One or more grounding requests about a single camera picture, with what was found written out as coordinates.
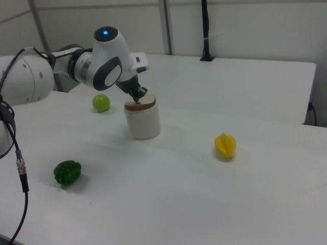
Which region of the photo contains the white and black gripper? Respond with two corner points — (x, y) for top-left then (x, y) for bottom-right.
(115, 52), (150, 103)

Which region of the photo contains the white garbage bin beige lid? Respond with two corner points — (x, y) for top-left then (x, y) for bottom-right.
(124, 93), (161, 140)

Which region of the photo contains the light green apple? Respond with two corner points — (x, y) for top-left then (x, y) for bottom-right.
(91, 93), (111, 114)

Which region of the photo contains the white side table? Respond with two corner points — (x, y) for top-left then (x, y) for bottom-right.
(68, 53), (318, 126)

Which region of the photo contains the black pole with base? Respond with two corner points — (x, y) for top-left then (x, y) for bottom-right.
(199, 0), (217, 62)

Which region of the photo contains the yellow starfruit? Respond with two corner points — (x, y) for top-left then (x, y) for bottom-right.
(214, 132), (237, 161)

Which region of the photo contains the dark green bell pepper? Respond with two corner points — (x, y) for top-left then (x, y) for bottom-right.
(53, 160), (82, 186)

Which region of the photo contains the black cable with metal connector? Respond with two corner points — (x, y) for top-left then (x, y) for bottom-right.
(0, 46), (56, 245)

